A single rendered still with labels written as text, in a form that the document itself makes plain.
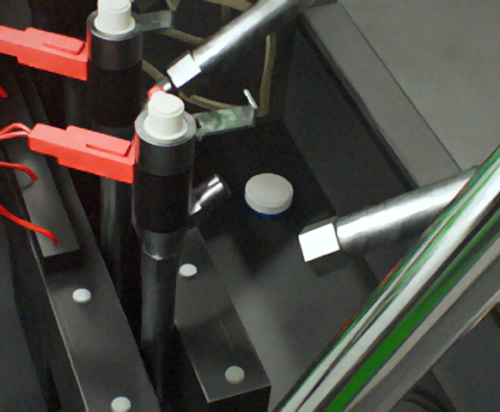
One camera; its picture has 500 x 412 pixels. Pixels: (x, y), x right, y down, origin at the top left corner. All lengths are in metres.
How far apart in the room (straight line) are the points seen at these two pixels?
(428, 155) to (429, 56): 1.71
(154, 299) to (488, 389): 0.27
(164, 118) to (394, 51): 2.01
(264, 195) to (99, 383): 0.33
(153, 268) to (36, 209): 0.13
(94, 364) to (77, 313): 0.04
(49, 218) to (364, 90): 0.29
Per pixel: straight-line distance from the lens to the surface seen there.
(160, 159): 0.51
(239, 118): 0.53
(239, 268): 0.87
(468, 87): 2.44
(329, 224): 0.45
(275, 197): 0.90
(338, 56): 0.88
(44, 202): 0.68
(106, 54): 0.57
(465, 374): 0.79
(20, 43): 0.60
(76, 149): 0.54
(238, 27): 0.60
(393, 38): 2.54
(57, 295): 0.65
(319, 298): 0.85
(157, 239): 0.55
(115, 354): 0.62
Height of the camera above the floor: 1.48
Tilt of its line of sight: 45 degrees down
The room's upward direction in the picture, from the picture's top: 7 degrees clockwise
